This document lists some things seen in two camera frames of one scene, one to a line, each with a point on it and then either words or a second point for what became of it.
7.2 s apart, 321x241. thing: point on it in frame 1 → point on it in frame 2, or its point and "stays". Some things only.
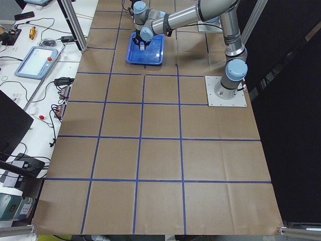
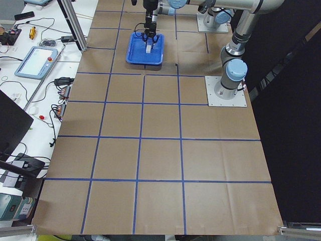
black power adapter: x=67 y=38 stays
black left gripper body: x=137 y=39 → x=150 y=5
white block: x=142 y=46 → x=148 y=49
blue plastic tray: x=153 y=54 stays
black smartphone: x=25 y=15 stays
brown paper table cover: x=139 y=151 stays
